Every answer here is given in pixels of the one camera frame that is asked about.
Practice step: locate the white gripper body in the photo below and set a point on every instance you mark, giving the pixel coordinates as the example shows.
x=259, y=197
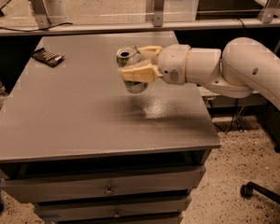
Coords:
x=173, y=63

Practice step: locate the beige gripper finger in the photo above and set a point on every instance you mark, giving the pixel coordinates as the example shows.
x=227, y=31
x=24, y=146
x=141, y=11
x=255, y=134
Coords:
x=149, y=54
x=145, y=71

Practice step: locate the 7up soda can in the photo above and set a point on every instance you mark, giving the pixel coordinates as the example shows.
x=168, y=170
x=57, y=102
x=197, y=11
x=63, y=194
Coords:
x=126, y=56

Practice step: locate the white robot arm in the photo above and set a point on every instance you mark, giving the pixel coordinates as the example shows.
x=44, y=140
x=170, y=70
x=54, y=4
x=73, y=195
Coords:
x=242, y=67

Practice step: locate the grey drawer cabinet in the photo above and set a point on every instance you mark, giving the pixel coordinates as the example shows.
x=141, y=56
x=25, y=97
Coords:
x=78, y=119

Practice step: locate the top drawer with knob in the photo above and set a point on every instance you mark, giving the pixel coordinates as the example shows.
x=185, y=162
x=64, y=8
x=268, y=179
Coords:
x=72, y=187

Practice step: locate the drawer with knob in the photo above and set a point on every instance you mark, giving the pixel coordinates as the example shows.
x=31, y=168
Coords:
x=115, y=208
x=72, y=187

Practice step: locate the black office chair base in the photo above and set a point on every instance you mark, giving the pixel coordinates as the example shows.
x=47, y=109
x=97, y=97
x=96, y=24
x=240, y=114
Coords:
x=246, y=191

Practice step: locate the metal railing frame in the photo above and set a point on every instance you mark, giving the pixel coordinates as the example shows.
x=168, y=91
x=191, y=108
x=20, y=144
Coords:
x=74, y=17

